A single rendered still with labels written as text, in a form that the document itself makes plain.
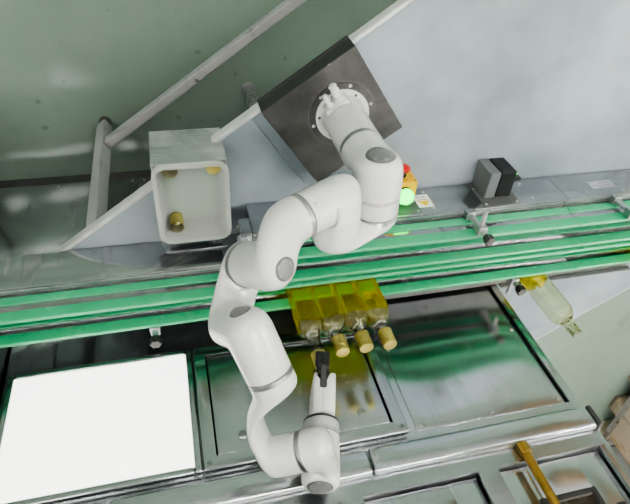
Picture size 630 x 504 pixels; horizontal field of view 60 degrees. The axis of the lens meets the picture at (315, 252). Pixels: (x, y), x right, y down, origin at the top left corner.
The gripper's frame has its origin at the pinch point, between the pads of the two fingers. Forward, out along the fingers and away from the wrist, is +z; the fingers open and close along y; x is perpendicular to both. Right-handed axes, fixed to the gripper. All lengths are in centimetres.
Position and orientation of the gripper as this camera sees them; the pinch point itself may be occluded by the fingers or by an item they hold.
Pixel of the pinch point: (321, 364)
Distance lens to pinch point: 127.4
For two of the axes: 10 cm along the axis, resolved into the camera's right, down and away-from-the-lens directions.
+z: 0.2, -6.5, 7.6
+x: -10.0, -0.7, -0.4
